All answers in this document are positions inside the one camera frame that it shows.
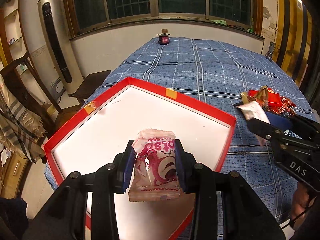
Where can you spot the blue plaid tablecloth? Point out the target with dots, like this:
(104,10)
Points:
(217,73)

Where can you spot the red gold candy pile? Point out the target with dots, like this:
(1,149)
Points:
(270,101)

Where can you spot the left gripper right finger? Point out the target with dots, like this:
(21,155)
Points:
(185,169)

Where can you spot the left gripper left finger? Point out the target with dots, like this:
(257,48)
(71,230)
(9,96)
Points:
(124,163)

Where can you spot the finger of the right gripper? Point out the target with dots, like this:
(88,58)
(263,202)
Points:
(305,128)
(271,132)

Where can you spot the white tower air conditioner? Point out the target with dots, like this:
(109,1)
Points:
(55,32)

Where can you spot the wood framed window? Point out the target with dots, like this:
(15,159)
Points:
(88,15)

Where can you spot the silver white snack packet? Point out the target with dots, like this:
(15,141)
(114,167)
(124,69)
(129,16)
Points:
(253,110)

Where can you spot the grey metal flashlight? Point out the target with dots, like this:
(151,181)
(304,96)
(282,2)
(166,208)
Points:
(269,54)

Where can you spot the pink Lotso snack packet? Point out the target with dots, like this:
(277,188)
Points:
(155,176)

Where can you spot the striped beige scarf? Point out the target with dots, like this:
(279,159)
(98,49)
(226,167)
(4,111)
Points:
(20,128)

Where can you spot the red hexagonal box lid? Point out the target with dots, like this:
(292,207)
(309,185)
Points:
(102,129)

